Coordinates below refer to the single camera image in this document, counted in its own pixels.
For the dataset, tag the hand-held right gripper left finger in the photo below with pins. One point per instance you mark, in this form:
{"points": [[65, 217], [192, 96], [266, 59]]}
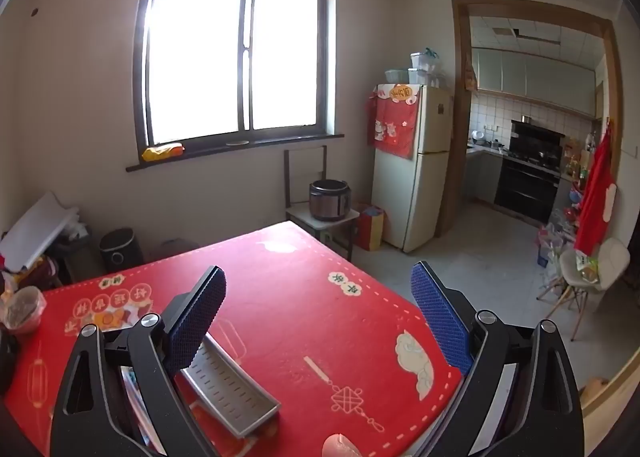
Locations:
{"points": [[195, 322]]}

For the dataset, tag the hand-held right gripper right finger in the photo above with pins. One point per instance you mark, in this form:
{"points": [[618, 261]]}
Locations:
{"points": [[440, 322]]}

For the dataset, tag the stainless steel utensil tray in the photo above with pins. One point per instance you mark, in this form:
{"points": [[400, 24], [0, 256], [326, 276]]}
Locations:
{"points": [[235, 387]]}

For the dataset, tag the black waste bin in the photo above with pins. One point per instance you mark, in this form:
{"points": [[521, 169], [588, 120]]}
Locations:
{"points": [[120, 249]]}

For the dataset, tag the red yellow gift bag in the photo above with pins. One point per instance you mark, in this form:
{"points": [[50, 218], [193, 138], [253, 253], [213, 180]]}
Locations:
{"points": [[370, 229]]}

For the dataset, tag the red printed tablecloth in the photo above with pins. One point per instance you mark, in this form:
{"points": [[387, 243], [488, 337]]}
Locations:
{"points": [[310, 297]]}

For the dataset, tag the cream refrigerator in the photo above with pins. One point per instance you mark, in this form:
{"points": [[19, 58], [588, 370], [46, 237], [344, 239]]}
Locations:
{"points": [[425, 187]]}

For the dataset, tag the pile of plastic bags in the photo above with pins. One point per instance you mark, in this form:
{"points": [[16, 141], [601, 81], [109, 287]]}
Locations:
{"points": [[555, 247]]}

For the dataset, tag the kitchen counter with pots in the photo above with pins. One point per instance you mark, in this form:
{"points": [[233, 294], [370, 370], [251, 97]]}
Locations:
{"points": [[482, 172]]}

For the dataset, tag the black integrated stove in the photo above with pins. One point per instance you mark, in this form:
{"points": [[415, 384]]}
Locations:
{"points": [[525, 187]]}

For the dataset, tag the steel rice cooker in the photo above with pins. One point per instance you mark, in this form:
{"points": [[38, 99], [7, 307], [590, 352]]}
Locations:
{"points": [[329, 199]]}

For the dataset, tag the dark window sill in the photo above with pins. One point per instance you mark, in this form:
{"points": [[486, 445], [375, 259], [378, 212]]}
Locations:
{"points": [[225, 153]]}

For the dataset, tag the plastic wrapped bowl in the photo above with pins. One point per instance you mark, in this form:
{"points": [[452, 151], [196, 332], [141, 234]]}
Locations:
{"points": [[22, 309]]}

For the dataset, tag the yellow orange plastic bag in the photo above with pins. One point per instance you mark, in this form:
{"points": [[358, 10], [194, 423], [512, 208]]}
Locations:
{"points": [[162, 152]]}

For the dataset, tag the white shell chair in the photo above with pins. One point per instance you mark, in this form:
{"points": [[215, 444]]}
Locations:
{"points": [[607, 267]]}

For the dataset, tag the white foam board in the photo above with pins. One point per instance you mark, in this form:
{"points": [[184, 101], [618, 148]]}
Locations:
{"points": [[37, 229]]}

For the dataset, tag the red hanging apron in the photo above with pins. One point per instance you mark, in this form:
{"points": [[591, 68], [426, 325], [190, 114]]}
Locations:
{"points": [[595, 197]]}

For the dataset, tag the red printed fridge cloth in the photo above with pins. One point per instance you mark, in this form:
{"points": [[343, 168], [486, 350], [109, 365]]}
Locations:
{"points": [[395, 122]]}

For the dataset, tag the row of condiment bottles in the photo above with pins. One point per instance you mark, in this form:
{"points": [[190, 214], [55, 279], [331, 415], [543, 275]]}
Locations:
{"points": [[577, 162]]}

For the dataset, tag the teal lidded container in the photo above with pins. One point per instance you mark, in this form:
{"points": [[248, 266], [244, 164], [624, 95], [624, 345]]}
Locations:
{"points": [[396, 77]]}

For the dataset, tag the stack of clear containers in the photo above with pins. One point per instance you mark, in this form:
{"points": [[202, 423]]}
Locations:
{"points": [[424, 69]]}

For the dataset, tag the dark framed window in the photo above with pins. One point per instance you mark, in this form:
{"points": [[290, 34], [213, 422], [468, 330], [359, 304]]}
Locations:
{"points": [[200, 47]]}

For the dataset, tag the dark metal frame chair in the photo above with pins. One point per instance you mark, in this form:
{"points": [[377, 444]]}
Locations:
{"points": [[300, 217]]}

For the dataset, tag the wooden door frame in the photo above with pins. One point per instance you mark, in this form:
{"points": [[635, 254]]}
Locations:
{"points": [[457, 87]]}

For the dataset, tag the kitchen wall cabinets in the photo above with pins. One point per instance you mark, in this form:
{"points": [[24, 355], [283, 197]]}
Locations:
{"points": [[535, 79]]}

